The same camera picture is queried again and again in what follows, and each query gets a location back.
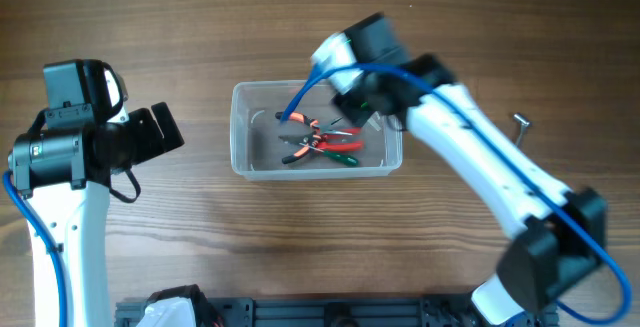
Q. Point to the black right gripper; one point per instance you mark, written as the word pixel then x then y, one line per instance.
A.
pixel 356 112

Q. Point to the orange black needle-nose pliers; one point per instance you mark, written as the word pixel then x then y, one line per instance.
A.
pixel 313 125

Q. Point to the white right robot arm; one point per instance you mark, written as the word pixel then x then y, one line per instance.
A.
pixel 557 236

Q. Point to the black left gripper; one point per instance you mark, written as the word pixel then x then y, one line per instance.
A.
pixel 153 142

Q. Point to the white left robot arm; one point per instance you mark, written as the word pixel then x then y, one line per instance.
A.
pixel 60 180

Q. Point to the clear plastic container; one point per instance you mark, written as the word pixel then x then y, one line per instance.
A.
pixel 256 151

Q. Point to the silver socket wrench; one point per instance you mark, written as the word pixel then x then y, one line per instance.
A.
pixel 524 124

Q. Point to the green handle screwdriver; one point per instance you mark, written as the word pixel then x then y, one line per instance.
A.
pixel 347 160

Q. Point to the red handle snips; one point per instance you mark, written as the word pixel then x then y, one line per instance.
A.
pixel 339 141

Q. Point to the black aluminium base frame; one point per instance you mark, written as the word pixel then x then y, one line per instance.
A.
pixel 427 311

